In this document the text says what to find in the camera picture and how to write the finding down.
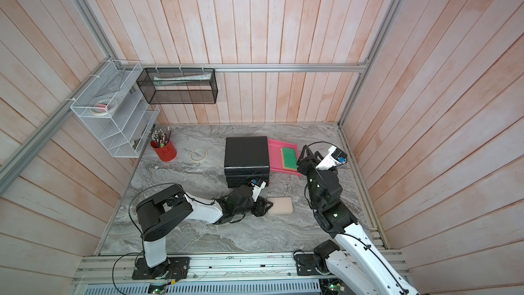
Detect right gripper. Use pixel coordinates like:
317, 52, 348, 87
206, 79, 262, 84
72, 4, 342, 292
299, 146, 330, 210

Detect beige sponge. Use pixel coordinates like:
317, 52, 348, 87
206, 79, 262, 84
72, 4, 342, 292
267, 197, 293, 215

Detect green yellow sponge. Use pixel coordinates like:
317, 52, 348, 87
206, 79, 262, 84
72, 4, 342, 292
281, 147, 297, 172

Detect pink drawer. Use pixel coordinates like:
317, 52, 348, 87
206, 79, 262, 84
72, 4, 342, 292
267, 139, 301, 176

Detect black drawer cabinet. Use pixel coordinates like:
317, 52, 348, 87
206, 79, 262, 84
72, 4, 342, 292
224, 136, 270, 188

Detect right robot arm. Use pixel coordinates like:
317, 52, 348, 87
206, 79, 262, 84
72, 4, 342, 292
297, 145, 418, 294

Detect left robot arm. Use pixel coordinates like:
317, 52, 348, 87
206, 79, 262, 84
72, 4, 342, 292
136, 180, 274, 269

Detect tape roll on table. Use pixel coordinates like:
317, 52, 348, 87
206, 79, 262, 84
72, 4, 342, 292
189, 147, 208, 163

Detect red pen cup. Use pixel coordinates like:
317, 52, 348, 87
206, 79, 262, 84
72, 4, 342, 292
150, 140, 177, 162

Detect pens in cup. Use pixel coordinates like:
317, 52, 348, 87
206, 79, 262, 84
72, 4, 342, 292
151, 128, 171, 148

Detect black mesh basket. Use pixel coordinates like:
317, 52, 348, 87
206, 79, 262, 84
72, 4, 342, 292
136, 67, 218, 105

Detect tape roll in shelf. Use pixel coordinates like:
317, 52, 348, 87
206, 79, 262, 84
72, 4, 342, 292
88, 98, 117, 117

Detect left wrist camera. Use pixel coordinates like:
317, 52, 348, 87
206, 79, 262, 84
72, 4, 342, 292
251, 179, 267, 202

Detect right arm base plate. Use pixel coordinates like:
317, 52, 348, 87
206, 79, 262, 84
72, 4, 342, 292
293, 251, 325, 276

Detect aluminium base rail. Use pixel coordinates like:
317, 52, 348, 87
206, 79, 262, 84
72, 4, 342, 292
71, 249, 410, 285

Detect aluminium frame crossbar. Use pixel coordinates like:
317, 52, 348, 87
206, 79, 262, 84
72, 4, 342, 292
139, 63, 367, 73

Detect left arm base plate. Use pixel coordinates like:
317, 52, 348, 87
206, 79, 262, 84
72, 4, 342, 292
132, 257, 190, 280

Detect white wire shelf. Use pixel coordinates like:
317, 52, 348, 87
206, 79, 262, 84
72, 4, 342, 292
70, 60, 160, 158

